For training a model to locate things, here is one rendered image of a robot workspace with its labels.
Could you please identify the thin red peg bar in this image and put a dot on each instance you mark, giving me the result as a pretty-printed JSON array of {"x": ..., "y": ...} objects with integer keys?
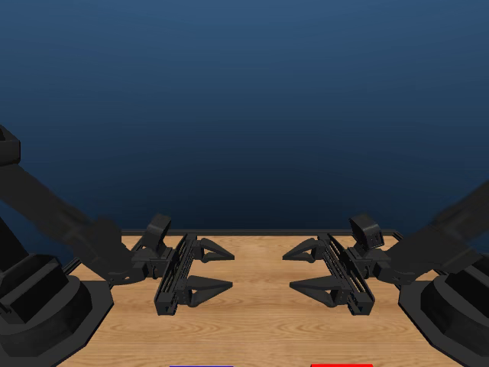
[{"x": 342, "y": 365}]

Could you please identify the blue hollow socket block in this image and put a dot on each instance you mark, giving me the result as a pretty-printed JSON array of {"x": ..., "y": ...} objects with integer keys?
[{"x": 200, "y": 366}]

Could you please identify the black table frame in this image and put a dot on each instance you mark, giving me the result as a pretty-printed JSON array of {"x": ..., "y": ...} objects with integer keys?
[{"x": 267, "y": 232}]

